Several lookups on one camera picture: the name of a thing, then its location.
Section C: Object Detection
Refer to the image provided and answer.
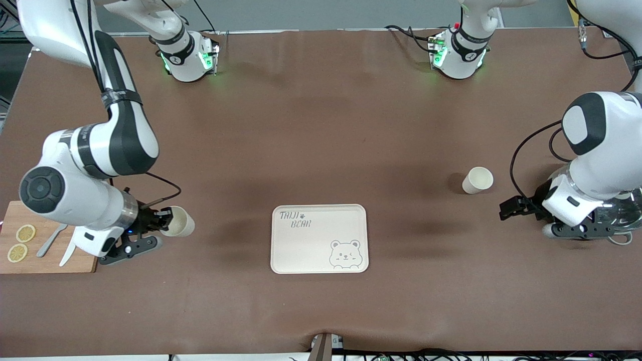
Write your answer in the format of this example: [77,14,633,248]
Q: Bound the white plastic cup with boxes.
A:
[162,206,196,238]
[461,166,494,195]

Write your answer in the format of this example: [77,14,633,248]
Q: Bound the glass pot lid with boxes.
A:
[592,187,642,234]

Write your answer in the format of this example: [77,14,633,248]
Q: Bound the grey plastic knife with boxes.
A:
[36,224,68,258]

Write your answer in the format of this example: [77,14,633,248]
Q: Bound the wooden cutting board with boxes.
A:
[0,201,99,274]

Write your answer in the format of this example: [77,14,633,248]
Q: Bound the cream tray with bear print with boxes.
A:
[270,204,369,275]

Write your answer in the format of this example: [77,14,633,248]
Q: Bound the brown table mat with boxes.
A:
[0,28,642,354]

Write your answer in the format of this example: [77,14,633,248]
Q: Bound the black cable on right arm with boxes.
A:
[69,0,182,207]

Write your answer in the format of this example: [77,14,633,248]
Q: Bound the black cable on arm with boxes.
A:
[69,0,182,207]
[509,0,642,201]

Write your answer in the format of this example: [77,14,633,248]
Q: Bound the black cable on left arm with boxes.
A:
[509,0,642,201]

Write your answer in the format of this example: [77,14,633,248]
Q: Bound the black cable at arm base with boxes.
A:
[385,24,437,53]
[192,0,217,35]

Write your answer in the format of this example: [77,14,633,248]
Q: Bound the grey metal clamp bracket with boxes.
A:
[307,332,346,361]

